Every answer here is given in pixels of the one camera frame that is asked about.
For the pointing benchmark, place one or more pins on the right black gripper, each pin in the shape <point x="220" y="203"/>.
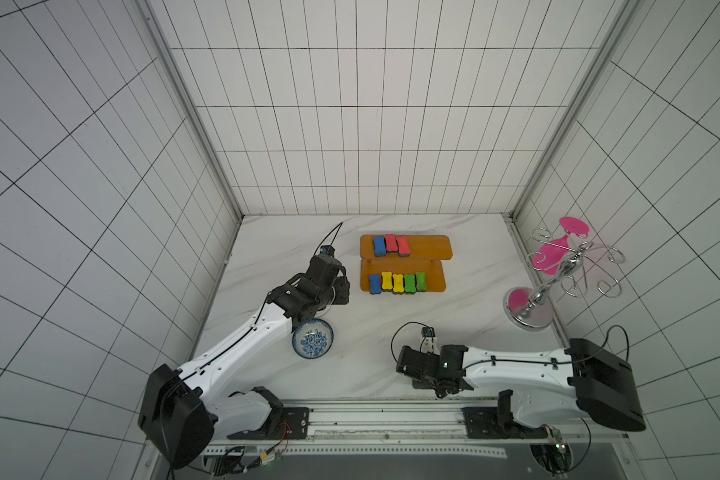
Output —
<point x="404" y="361"/>

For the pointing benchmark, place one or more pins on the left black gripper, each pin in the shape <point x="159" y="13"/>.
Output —
<point x="342" y="288"/>

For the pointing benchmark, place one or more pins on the red top eraser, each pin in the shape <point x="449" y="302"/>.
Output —
<point x="391" y="243"/>
<point x="404" y="249"/>

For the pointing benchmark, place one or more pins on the orange two-tier shelf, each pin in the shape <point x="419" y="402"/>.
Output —
<point x="428" y="252"/>

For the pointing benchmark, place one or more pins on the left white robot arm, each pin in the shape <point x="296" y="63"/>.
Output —
<point x="185" y="409"/>

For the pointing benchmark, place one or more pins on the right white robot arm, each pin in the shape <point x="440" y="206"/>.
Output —
<point x="584" y="380"/>

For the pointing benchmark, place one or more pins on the blue bottom eraser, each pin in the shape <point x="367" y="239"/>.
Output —
<point x="375" y="284"/>

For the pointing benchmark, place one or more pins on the blue eraser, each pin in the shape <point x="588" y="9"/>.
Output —
<point x="375" y="284"/>
<point x="379" y="246"/>

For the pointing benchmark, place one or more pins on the blue patterned bowl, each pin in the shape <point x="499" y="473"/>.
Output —
<point x="313" y="339"/>

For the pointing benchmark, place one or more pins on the yellow bottom eraser left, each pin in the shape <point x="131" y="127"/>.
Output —
<point x="386" y="281"/>

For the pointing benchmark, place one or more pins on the yellow eraser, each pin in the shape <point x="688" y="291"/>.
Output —
<point x="398" y="283"/>
<point x="386" y="281"/>

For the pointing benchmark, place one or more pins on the blue top eraser left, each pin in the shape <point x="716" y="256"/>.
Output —
<point x="379" y="246"/>

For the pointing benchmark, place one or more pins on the yellow bottom eraser right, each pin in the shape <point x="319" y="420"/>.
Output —
<point x="398" y="283"/>

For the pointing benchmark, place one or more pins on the green bottom eraser left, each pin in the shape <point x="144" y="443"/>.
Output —
<point x="409" y="281"/>

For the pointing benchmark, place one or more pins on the green eraser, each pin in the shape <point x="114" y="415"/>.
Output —
<point x="421" y="282"/>
<point x="409" y="281"/>

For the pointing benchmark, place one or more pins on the green bottom eraser right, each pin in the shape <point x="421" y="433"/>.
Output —
<point x="421" y="282"/>

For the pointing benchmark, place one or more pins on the chrome cup tree stand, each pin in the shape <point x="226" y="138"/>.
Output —
<point x="529" y="307"/>

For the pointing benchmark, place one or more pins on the pink disc middle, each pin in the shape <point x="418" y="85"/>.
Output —
<point x="549" y="256"/>

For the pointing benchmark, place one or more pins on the pink disc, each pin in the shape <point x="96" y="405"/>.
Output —
<point x="549" y="256"/>
<point x="574" y="226"/>

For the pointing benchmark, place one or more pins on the pink disc top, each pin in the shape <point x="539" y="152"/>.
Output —
<point x="574" y="226"/>

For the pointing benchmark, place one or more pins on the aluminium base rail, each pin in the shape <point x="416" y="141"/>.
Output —
<point x="414" y="439"/>

